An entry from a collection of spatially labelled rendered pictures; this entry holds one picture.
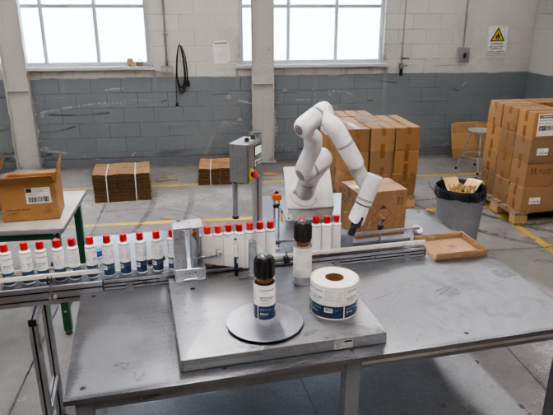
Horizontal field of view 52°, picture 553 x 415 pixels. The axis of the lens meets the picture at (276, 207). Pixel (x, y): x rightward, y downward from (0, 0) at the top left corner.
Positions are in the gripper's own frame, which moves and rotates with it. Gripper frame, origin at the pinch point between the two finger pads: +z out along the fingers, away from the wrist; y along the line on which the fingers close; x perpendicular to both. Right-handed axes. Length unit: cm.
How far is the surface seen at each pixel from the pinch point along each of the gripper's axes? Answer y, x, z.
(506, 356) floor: -9, 139, 53
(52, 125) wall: -555, -185, 108
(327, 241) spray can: 2.1, -12.0, 8.1
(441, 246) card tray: -3, 56, -5
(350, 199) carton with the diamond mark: -30.2, 7.8, -10.3
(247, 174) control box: 0, -63, -13
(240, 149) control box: -1, -70, -23
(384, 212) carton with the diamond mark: -21.5, 25.9, -10.3
